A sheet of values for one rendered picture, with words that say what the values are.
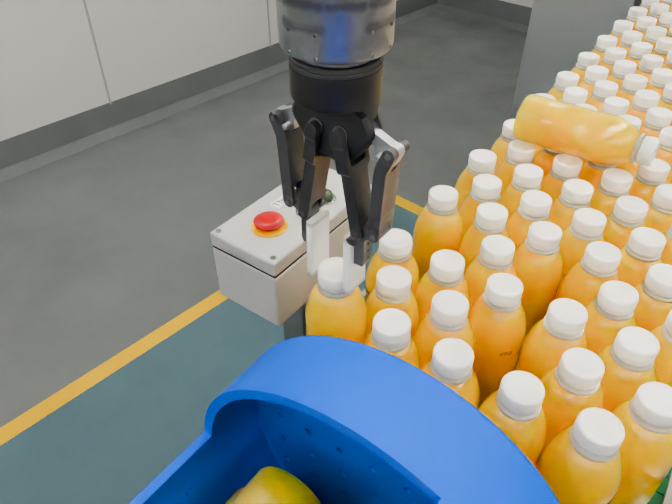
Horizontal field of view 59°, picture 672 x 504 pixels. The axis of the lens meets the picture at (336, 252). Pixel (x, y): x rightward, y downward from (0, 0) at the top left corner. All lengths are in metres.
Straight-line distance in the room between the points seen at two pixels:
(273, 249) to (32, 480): 1.38
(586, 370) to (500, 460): 0.25
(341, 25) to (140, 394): 1.69
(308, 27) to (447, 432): 0.28
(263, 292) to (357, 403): 0.36
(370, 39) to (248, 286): 0.36
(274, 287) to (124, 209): 2.17
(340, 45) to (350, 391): 0.24
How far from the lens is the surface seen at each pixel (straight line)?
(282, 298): 0.69
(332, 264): 0.61
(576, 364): 0.61
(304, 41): 0.45
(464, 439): 0.36
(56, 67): 3.29
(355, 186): 0.52
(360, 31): 0.44
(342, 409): 0.35
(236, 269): 0.71
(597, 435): 0.56
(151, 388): 2.01
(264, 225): 0.69
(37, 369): 2.20
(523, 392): 0.57
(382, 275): 0.65
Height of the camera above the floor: 1.52
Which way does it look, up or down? 39 degrees down
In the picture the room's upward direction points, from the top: straight up
